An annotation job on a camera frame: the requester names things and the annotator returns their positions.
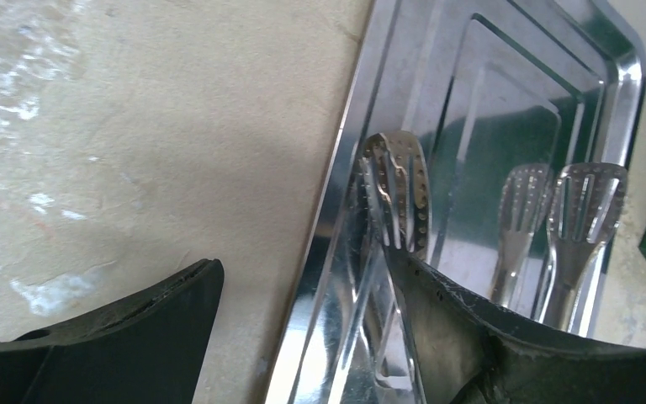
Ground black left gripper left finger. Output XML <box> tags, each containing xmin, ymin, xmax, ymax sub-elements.
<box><xmin>0</xmin><ymin>259</ymin><xmax>225</xmax><ymax>403</ymax></box>

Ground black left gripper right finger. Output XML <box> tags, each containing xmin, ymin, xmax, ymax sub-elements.
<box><xmin>386</xmin><ymin>249</ymin><xmax>646</xmax><ymax>403</ymax></box>

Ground silver metal tray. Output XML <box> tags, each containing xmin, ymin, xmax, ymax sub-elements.
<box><xmin>264</xmin><ymin>1</ymin><xmax>646</xmax><ymax>403</ymax></box>

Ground silver metal tongs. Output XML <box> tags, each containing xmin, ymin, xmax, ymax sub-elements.
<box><xmin>331</xmin><ymin>131</ymin><xmax>431</xmax><ymax>403</ymax></box>

